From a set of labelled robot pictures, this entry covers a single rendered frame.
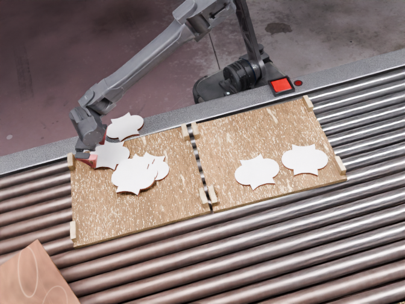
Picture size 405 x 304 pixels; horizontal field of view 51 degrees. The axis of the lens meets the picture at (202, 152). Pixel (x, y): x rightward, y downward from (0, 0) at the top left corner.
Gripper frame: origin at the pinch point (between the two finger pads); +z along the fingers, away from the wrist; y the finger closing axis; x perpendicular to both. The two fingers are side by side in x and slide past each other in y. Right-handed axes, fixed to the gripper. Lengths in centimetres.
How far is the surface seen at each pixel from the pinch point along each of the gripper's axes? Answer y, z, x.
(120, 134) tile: 11.1, 2.7, -4.4
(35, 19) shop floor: 215, 93, 150
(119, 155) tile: 0.4, 0.8, -7.3
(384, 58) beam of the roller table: 51, 1, -96
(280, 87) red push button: 35, 1, -59
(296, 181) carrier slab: -6, 1, -64
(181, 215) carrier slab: -19.7, 1.8, -31.3
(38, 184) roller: -10.2, 4.4, 18.8
